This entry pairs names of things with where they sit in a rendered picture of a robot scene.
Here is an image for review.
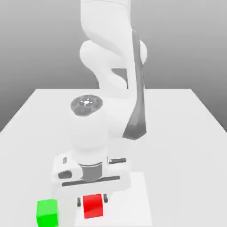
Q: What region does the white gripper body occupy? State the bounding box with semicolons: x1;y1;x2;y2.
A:
51;170;132;198

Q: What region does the small red cube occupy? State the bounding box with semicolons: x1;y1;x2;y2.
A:
82;193;104;219

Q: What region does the small green cube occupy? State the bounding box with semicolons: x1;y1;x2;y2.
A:
36;199;59;227

